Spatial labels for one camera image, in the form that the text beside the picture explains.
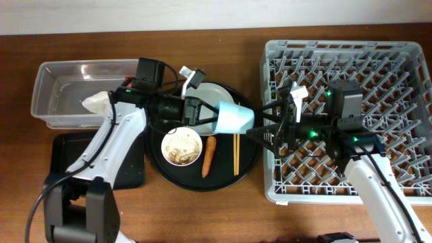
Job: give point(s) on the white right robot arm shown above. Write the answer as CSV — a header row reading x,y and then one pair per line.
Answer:
x,y
357,151

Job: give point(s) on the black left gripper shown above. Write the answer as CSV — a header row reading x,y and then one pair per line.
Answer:
x,y
192,110

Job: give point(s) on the round black serving tray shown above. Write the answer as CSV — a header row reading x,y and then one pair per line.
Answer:
x,y
221,172

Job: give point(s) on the wooden chopstick right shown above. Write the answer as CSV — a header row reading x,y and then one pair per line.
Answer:
x,y
237,154

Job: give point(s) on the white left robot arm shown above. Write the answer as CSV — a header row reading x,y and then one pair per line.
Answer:
x,y
79,205

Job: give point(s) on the grey round plate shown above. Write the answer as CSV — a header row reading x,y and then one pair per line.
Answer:
x,y
210,93

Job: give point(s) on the wooden chopstick left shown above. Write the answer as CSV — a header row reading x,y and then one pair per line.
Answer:
x,y
235,153

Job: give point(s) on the white bowl with food scraps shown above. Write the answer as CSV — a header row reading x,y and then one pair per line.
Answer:
x,y
181,146

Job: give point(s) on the orange carrot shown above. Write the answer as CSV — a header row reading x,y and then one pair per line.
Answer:
x,y
209,151

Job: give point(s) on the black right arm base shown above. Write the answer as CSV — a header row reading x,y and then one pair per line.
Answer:
x,y
339,237

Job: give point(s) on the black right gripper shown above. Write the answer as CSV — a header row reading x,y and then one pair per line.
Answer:
x,y
289,119

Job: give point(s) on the black rectangular tray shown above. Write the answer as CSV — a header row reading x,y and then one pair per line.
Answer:
x,y
68,147

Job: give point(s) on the light blue plastic cup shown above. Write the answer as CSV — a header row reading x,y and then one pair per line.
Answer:
x,y
233,119

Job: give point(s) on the grey dishwasher rack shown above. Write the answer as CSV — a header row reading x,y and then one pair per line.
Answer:
x,y
396,88

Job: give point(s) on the clear plastic waste bin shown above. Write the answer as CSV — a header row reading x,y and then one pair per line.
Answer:
x,y
61,86

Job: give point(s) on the white paper napkin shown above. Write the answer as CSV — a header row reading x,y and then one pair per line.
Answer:
x,y
98,103

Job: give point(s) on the wooden chopstick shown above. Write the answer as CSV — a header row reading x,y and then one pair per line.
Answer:
x,y
235,153

